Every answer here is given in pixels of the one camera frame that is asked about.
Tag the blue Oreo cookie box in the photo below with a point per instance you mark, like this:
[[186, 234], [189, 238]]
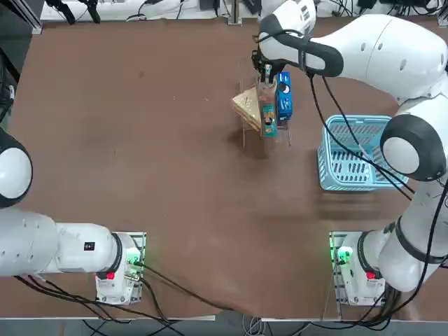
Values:
[[285, 105]]

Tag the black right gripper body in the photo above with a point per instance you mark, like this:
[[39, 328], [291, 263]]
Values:
[[258, 60]]

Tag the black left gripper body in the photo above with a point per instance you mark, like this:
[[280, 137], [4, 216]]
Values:
[[6, 101]]

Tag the black angled bar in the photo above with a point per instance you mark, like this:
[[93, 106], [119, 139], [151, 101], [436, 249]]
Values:
[[66, 12], [91, 10]]

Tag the aluminium camera post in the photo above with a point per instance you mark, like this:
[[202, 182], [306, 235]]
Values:
[[234, 12]]

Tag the clear acrylic display shelf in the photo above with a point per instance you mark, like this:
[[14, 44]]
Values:
[[248, 73]]

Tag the black power adapter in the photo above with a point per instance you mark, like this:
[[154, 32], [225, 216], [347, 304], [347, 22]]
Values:
[[251, 5], [210, 4]]

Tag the light blue plastic basket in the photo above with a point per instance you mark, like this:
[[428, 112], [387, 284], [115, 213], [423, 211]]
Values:
[[350, 186]]

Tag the teal snack packet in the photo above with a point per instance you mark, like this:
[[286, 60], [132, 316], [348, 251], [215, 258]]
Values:
[[269, 122], [267, 69]]

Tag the triangular sandwich wedge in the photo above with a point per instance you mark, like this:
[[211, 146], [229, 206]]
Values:
[[246, 105]]

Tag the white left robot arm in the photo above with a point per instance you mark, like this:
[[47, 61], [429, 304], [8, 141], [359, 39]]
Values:
[[35, 241]]

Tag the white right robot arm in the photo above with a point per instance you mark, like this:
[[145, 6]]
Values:
[[402, 52]]

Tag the aluminium frame rail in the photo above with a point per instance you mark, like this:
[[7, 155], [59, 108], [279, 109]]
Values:
[[26, 14]]

